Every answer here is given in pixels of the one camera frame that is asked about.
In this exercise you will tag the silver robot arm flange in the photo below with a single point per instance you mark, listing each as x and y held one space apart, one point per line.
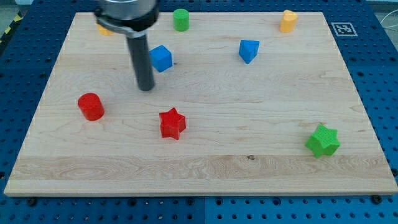
129 17

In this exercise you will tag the yellow hexagon block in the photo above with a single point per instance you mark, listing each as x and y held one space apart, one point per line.
103 31

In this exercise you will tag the red star block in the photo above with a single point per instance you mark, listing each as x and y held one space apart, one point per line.
172 123

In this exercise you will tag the wooden board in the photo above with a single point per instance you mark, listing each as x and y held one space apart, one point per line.
246 124

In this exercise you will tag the blue cube block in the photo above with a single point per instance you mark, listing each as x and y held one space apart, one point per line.
161 58

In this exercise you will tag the blue pentagon block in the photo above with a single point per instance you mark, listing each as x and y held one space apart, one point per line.
248 50

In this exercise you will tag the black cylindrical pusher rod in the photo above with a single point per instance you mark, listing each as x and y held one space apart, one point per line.
140 58

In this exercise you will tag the green cylinder block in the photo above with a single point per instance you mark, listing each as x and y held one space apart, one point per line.
181 20

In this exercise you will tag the red cylinder block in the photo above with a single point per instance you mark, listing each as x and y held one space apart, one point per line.
91 106

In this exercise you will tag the green star block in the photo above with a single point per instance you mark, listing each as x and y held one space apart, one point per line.
323 141

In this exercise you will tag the yellow heart block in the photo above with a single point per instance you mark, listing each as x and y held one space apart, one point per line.
288 21

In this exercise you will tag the white fiducial marker tag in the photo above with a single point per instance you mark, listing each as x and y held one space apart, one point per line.
344 29

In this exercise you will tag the black yellow hazard tape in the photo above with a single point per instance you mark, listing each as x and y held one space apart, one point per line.
8 26

